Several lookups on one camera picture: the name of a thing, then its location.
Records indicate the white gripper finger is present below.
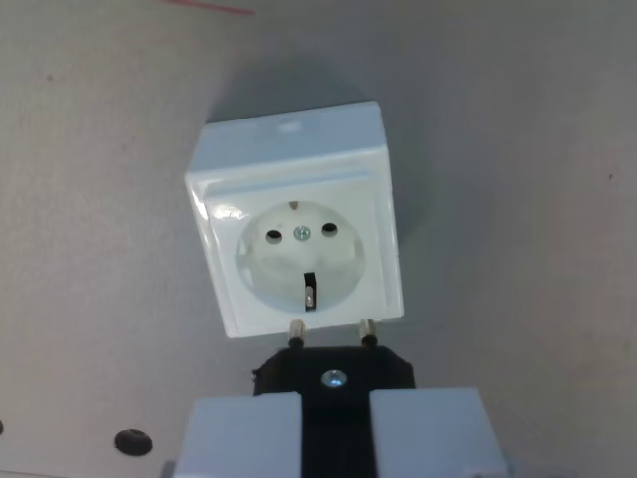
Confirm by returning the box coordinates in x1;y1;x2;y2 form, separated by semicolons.
159;392;304;478
369;387;510;478

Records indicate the black plug with metal pins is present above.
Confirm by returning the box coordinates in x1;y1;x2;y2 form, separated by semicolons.
250;318;417;478

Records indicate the white wall socket box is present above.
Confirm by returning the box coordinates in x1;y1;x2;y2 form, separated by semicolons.
184;101;405;340

